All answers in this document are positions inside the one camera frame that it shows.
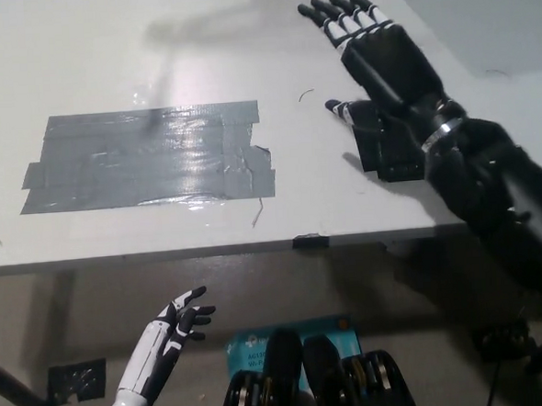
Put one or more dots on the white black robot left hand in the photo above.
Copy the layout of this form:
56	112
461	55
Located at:
168	333

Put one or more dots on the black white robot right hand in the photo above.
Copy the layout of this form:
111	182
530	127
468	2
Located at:
392	71

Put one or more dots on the teal cardboard box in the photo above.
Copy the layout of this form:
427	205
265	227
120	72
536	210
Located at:
252	347

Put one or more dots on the black tape floor patch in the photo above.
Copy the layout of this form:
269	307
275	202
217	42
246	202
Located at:
77	380

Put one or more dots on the grey duct tape patch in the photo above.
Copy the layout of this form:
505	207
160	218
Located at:
126	163

